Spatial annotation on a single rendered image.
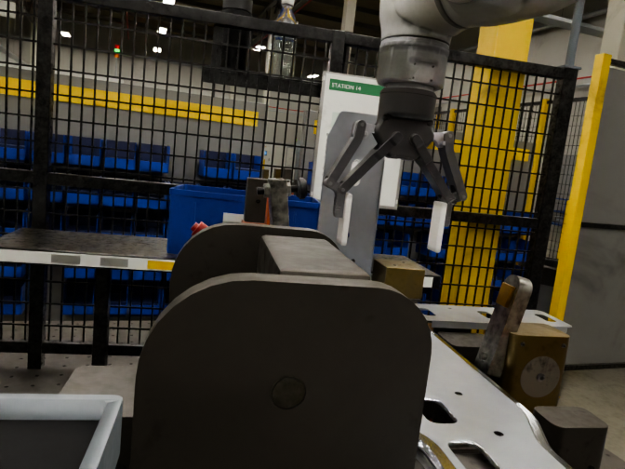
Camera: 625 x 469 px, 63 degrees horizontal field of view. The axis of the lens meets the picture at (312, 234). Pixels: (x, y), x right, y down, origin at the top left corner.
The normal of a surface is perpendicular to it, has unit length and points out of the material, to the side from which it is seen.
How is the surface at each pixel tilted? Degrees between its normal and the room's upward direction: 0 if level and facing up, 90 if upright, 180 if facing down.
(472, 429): 0
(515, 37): 90
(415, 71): 90
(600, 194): 90
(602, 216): 90
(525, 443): 0
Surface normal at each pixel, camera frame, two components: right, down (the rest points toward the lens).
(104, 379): 0.11, -0.98
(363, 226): 0.18, 0.16
